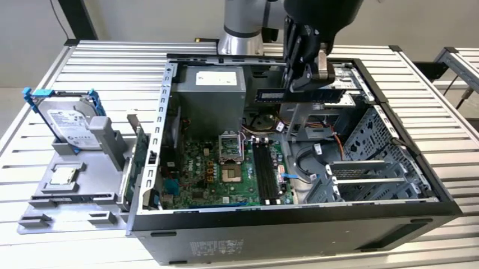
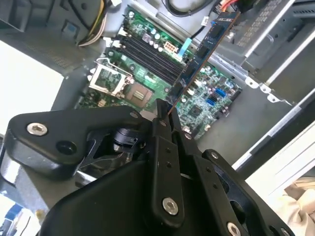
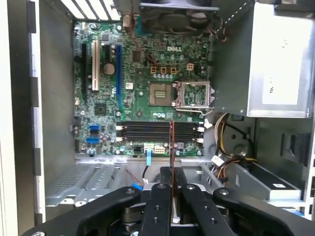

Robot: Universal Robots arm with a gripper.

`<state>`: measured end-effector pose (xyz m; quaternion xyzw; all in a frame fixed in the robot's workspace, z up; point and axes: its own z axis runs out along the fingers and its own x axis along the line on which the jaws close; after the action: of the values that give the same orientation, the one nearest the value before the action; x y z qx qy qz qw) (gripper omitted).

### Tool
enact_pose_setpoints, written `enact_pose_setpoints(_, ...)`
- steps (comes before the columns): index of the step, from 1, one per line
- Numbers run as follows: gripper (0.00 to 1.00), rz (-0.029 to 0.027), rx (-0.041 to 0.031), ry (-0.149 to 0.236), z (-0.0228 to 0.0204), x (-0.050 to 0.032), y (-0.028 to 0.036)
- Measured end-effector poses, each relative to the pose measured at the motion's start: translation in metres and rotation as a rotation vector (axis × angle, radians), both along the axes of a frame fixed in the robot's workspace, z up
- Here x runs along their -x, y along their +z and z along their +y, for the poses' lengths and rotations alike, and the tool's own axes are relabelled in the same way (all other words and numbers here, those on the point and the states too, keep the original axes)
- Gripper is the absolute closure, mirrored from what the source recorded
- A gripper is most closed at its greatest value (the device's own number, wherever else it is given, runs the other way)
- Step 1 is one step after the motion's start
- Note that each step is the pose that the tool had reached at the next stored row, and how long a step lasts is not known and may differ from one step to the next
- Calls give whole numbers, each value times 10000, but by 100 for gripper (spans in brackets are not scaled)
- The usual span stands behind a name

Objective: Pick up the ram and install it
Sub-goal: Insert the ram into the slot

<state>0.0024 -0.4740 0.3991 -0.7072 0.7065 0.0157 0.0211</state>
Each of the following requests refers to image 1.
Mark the black metal post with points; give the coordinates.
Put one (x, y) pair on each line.
(84, 19)

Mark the silver CPU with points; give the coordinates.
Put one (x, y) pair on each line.
(65, 175)

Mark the grey parts rack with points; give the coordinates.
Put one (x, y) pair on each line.
(93, 179)

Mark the grey metal drive bay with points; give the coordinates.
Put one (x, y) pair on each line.
(299, 117)

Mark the perforated metal disk bay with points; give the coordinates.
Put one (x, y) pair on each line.
(374, 131)

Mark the blue expansion slot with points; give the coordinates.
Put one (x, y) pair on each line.
(220, 206)

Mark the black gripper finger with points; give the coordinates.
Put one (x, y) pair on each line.
(310, 73)
(291, 56)

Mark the black round speaker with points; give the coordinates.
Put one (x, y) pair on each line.
(263, 123)

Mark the black RAM slot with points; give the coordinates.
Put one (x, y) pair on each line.
(272, 173)
(260, 168)

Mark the hard disk in blue carrier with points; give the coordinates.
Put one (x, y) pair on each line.
(67, 120)

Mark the CPU socket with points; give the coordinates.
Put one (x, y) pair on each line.
(232, 173)

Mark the grey power supply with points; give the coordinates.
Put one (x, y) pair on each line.
(209, 112)

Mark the black PC case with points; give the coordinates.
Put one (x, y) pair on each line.
(261, 241)

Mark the green motherboard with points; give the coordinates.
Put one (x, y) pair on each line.
(232, 193)

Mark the green graphics card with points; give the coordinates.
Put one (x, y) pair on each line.
(140, 151)

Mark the black case fan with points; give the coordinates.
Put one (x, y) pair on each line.
(172, 134)

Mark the metal slat side table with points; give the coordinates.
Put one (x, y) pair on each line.
(460, 64)

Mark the dark RAM stick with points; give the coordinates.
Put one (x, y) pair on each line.
(269, 96)
(71, 199)

